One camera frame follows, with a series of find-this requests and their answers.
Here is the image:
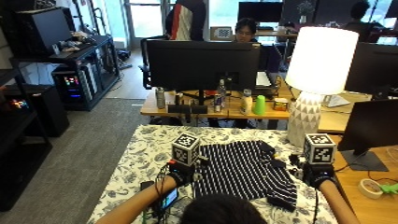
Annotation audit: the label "checkerboard box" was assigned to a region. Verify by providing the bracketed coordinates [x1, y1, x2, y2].
[208, 26, 234, 42]

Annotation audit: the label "white marker cube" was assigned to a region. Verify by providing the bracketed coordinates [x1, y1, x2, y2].
[302, 133, 336, 165]
[170, 133, 200, 167]

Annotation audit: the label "green cup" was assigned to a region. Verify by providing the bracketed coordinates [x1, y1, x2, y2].
[252, 94, 267, 117]

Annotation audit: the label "white folded paper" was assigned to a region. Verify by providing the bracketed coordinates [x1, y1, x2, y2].
[322, 93, 351, 108]

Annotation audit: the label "black glove cables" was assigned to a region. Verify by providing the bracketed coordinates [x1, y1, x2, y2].
[141, 163, 197, 224]

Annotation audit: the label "grey metal bottle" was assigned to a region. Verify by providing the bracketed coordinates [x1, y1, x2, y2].
[154, 86, 166, 110]

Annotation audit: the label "large black monitor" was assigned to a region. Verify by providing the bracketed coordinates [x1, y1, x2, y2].
[145, 39, 262, 106]

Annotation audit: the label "person's right hand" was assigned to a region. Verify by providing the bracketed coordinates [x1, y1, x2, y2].
[288, 152, 336, 190]

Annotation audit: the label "black background monitor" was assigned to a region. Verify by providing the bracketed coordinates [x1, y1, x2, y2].
[236, 1, 284, 23]

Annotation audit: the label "black power strip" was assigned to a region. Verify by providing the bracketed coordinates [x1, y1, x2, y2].
[166, 104, 208, 115]

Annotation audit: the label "floral tablecloth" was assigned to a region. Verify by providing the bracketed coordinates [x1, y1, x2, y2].
[85, 124, 339, 224]

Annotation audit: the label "green plastic object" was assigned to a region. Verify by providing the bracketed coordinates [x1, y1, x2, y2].
[379, 182, 398, 195]

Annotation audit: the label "small yellow box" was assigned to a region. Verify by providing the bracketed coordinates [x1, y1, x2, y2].
[272, 97, 290, 112]

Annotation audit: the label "black monitor with stand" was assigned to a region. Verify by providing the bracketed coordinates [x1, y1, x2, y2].
[336, 98, 398, 173]

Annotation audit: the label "black computer case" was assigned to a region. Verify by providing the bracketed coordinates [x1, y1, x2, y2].
[10, 7, 77, 58]

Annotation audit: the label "small screen device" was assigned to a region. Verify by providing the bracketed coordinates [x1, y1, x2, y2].
[158, 188, 179, 211]

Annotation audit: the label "black white striped garment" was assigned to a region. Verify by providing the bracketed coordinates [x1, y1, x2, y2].
[193, 140, 298, 213]

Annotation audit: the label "light wooden desk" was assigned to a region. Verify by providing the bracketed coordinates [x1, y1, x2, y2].
[328, 133, 398, 224]

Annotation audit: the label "person's left hand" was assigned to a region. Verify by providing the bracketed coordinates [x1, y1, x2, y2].
[166, 159, 210, 189]

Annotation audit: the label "clear water bottle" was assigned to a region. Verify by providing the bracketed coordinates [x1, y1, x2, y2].
[216, 78, 227, 108]

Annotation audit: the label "cream squeeze bottle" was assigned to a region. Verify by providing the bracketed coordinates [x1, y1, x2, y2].
[239, 89, 254, 117]

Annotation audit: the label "roll of tape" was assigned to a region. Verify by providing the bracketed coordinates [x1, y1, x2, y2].
[356, 178, 384, 200]

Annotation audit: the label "black shelf rack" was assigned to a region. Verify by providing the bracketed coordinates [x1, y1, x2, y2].
[9, 35, 122, 112]

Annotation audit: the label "lit computer tower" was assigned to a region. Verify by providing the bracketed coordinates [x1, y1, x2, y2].
[50, 63, 99, 107]

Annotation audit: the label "white table lamp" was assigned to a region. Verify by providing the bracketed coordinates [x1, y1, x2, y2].
[283, 26, 360, 148]

